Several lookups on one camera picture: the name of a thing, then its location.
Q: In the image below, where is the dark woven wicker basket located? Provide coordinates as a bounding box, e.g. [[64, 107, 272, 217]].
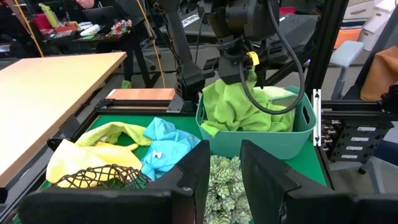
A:
[[51, 164, 154, 190]]

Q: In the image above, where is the orange box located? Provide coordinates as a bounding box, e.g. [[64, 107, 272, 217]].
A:
[[333, 27, 363, 50]]

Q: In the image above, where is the white storage box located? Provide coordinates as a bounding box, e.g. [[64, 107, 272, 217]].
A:
[[343, 0, 398, 43]]

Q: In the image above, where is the yellow cable tag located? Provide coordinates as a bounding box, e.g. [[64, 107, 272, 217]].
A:
[[246, 51, 261, 67]]

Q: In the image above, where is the brown bag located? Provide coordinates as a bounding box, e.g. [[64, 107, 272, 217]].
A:
[[359, 45, 398, 103]]

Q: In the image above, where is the grey stool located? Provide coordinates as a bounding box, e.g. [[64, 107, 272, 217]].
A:
[[328, 40, 365, 101]]

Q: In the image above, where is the red container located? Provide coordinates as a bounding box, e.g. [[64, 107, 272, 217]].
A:
[[30, 12, 52, 31]]

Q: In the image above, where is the black open laptop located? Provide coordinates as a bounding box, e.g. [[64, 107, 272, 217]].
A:
[[82, 5, 125, 26]]

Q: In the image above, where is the blue microfiber towel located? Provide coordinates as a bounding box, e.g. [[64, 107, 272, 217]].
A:
[[140, 116, 202, 182]]

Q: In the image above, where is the colourful flower bunch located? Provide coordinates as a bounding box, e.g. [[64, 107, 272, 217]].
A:
[[108, 19, 133, 37]]

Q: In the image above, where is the white paper bundle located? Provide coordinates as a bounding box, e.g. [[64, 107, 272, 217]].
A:
[[79, 24, 102, 37]]

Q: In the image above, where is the black labelled parts organizer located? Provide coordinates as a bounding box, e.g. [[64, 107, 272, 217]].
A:
[[322, 119, 395, 164]]

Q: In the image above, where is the orange hanging cable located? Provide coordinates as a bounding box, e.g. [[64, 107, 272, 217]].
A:
[[136, 0, 167, 89], [12, 0, 44, 58]]

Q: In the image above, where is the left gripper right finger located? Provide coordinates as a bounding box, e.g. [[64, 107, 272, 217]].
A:
[[240, 139, 398, 224]]

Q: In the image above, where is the pale green succulent decoration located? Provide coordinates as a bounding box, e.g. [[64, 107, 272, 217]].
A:
[[203, 154, 253, 224]]

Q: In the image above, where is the black keyboard laptop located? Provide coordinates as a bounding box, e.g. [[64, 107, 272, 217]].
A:
[[270, 12, 321, 57]]

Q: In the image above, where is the teal plastic basket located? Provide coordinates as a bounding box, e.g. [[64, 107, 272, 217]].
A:
[[195, 85, 317, 161]]

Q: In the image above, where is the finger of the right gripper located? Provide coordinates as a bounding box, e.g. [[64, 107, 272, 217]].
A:
[[218, 61, 241, 85], [254, 63, 266, 88]]

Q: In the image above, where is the light wooden desk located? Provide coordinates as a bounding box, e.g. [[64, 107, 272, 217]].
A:
[[0, 52, 127, 187]]

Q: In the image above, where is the yellow microfiber towel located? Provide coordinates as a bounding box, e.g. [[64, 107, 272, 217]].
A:
[[45, 138, 144, 189]]

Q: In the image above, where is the white slotted bracket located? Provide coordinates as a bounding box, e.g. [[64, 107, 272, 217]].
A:
[[312, 88, 322, 147]]

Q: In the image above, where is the yellow-green drink bottle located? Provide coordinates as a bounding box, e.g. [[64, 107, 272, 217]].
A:
[[38, 2, 60, 29]]

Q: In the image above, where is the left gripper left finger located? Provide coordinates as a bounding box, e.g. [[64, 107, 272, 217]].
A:
[[18, 139, 211, 224]]

